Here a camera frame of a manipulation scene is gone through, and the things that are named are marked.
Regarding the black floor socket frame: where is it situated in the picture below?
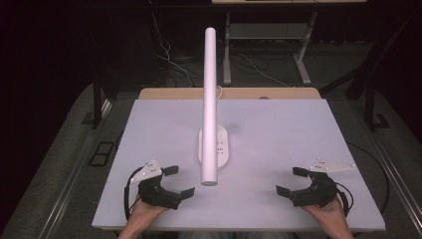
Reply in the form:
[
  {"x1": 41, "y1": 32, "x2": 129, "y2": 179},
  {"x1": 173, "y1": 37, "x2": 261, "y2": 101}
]
[{"x1": 87, "y1": 140, "x2": 115, "y2": 167}]

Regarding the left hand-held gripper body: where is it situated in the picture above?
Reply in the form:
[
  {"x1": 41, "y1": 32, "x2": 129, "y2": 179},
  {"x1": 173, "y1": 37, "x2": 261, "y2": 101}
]
[{"x1": 129, "y1": 158, "x2": 183, "y2": 211}]

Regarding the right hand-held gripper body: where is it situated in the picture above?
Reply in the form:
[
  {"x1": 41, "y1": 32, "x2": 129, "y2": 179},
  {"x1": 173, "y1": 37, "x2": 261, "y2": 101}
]
[{"x1": 290, "y1": 157, "x2": 357, "y2": 209}]

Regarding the white desk lamp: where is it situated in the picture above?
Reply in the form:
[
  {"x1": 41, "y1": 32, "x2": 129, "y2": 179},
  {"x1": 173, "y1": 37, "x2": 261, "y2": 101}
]
[{"x1": 197, "y1": 27, "x2": 230, "y2": 187}]

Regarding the person's right hand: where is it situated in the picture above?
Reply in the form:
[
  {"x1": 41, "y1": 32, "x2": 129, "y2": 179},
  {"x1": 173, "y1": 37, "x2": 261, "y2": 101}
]
[{"x1": 303, "y1": 195, "x2": 348, "y2": 226}]

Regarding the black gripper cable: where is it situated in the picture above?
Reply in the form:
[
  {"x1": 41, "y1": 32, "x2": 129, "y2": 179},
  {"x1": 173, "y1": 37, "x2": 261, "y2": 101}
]
[
  {"x1": 333, "y1": 181, "x2": 354, "y2": 217},
  {"x1": 123, "y1": 166, "x2": 144, "y2": 221}
]

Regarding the desk with grey metal frame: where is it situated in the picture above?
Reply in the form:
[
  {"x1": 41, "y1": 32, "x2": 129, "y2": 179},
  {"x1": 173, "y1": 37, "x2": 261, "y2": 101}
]
[{"x1": 211, "y1": 0, "x2": 367, "y2": 87}]

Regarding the person's left hand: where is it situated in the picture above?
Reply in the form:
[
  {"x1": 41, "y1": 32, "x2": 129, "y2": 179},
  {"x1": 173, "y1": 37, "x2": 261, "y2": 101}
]
[{"x1": 126, "y1": 195, "x2": 170, "y2": 224}]

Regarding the thin white floor cable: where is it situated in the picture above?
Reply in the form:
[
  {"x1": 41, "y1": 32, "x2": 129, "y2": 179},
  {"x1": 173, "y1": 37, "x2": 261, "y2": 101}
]
[{"x1": 238, "y1": 52, "x2": 291, "y2": 89}]

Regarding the long black cable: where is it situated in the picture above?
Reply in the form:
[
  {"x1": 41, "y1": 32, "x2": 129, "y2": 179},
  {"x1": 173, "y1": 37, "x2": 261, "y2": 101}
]
[{"x1": 345, "y1": 141, "x2": 391, "y2": 215}]

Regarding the black metal stand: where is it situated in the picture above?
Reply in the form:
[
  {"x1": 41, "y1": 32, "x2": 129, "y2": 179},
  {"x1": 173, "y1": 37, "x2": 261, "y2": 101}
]
[
  {"x1": 318, "y1": 6, "x2": 422, "y2": 132},
  {"x1": 81, "y1": 74, "x2": 112, "y2": 130}
]

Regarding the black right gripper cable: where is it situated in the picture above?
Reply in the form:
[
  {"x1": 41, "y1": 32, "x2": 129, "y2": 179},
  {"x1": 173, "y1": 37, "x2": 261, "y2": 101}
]
[{"x1": 333, "y1": 181, "x2": 354, "y2": 217}]

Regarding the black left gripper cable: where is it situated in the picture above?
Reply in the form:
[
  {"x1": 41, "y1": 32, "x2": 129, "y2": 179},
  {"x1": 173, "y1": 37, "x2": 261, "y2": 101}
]
[{"x1": 123, "y1": 166, "x2": 144, "y2": 221}]

